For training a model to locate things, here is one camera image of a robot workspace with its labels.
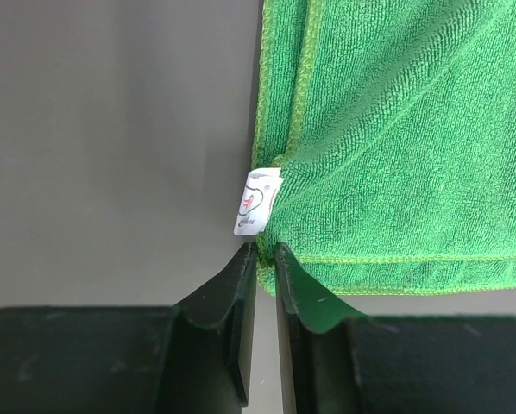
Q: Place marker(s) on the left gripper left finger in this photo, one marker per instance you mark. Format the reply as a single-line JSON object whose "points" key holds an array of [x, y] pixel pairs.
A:
{"points": [[190, 357]]}

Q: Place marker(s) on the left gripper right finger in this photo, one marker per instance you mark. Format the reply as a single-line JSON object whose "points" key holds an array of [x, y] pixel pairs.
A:
{"points": [[335, 359]]}

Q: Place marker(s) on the white towel label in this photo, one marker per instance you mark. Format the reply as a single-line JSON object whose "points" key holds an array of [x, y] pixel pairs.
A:
{"points": [[260, 190]]}

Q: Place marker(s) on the green microfiber towel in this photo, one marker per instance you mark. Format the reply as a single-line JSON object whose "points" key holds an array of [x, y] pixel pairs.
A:
{"points": [[393, 124]]}

